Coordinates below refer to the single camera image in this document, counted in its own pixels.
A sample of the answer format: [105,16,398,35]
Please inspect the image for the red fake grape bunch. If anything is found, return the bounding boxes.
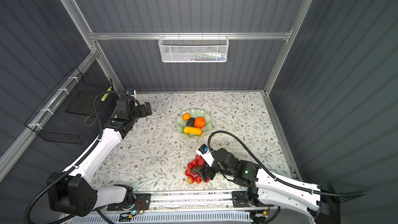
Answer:
[184,155,209,184]

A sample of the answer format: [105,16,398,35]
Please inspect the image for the yellow fake fruit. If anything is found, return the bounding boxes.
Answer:
[183,126,202,135]

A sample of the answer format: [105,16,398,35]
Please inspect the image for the large orange fake fruit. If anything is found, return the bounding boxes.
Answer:
[195,117,206,129]

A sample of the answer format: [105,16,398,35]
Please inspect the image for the green scalloped fruit bowl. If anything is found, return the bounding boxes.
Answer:
[176,109,214,139]

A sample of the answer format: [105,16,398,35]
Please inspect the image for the dark fake avocado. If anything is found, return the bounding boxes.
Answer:
[186,118,195,127]

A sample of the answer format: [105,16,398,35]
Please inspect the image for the small orange fake tangerine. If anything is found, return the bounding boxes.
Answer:
[182,113,191,121]

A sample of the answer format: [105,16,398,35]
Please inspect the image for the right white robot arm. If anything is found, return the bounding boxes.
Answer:
[195,145,341,224]

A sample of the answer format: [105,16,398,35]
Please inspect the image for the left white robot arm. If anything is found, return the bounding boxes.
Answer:
[47,95,152,217]

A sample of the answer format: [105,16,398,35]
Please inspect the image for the yellow marker in basket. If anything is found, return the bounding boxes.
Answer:
[101,86,113,102]

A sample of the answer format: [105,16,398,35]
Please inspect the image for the floral table mat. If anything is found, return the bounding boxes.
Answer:
[91,92,291,192]

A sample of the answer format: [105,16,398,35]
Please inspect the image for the items in white basket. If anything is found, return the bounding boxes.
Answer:
[187,52,227,61]

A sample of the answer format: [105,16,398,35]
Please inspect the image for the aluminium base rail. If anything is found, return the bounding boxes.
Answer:
[66,189,315,215]

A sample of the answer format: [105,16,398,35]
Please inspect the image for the black wire basket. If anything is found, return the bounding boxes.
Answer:
[24,67,116,145]

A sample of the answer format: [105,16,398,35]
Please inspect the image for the white wire mesh basket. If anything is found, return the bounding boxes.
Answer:
[158,36,230,63]

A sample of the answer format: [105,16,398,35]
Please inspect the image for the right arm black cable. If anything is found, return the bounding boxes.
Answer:
[207,130,368,197]

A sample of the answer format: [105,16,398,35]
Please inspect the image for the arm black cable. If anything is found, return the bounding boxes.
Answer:
[207,130,368,197]
[23,91,141,224]

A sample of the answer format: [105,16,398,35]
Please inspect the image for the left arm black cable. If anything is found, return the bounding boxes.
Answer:
[23,91,141,224]

